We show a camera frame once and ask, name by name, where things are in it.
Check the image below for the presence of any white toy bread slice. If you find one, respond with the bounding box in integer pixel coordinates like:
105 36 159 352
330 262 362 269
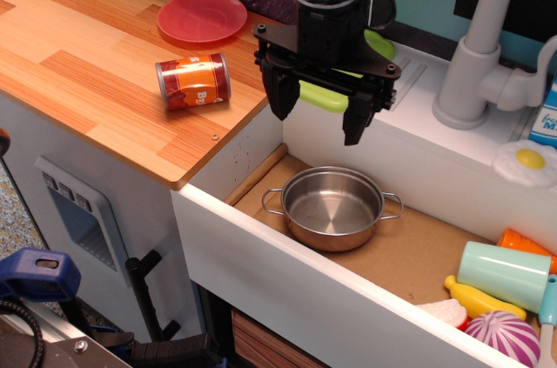
417 298 468 331

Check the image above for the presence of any orange and brown toy can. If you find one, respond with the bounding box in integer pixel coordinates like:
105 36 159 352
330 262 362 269
155 53 232 111

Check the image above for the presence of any aluminium frame with bracket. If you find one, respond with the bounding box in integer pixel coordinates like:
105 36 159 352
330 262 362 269
1 302 128 367

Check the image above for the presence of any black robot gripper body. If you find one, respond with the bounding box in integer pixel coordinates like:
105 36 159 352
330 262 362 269
253 0 401 110

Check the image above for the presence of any green plastic cutting board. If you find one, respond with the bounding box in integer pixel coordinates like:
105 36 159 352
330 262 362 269
299 30 396 113

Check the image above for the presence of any yellow toy banana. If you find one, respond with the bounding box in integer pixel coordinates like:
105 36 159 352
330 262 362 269
444 275 527 320

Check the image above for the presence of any light blue toy spatula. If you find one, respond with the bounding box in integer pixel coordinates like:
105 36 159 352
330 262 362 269
537 274 556 368

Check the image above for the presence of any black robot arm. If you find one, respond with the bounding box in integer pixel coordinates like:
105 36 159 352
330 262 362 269
253 0 401 145

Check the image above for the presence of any grey toy faucet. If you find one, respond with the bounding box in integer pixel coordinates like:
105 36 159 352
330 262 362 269
433 0 556 130

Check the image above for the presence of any blue toy milk carton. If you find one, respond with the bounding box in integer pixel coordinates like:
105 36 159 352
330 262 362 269
528 77 557 148

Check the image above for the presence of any toy fried egg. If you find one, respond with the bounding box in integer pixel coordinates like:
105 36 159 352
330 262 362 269
492 139 556 189

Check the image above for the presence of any blue clamp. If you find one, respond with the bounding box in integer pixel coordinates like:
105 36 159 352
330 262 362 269
1 247 81 303

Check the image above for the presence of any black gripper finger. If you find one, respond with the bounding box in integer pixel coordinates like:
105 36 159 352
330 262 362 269
342 92 381 146
260 58 300 121

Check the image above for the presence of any orange plastic cup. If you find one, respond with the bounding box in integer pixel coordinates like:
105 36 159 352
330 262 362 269
496 228 556 274

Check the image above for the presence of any black oven door handle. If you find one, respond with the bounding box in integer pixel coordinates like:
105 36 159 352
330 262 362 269
124 250 180 342

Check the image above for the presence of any red plastic plate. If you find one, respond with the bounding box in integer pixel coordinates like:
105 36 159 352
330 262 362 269
157 0 248 43

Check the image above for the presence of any grey oven control panel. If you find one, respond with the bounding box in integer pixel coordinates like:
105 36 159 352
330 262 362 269
35 157 130 287

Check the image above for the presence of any purple toy onion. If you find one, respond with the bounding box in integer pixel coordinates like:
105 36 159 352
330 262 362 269
465 311 540 367

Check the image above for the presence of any stainless steel pot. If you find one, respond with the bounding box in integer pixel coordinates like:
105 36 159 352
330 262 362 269
261 166 405 252

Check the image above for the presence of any black cable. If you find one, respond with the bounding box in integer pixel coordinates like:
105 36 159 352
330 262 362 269
0 298 45 368

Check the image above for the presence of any mint green plastic cup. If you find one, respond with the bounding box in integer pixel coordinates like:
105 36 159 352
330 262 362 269
457 241 551 313

